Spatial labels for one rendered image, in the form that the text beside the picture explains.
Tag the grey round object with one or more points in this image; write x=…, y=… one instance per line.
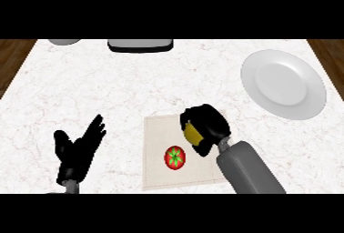
x=64, y=42

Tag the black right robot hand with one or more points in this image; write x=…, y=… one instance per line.
x=213, y=124

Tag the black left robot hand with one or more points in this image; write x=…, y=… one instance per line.
x=78, y=154

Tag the red tomato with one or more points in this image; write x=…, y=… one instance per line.
x=175, y=157

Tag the grey and black appliance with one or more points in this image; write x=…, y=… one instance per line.
x=141, y=45

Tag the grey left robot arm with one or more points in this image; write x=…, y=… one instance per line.
x=72, y=186

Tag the beige placemat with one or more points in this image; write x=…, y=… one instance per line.
x=157, y=142

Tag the white plate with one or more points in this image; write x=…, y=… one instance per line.
x=283, y=84

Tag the yellow lemon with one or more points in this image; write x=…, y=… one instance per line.
x=193, y=134

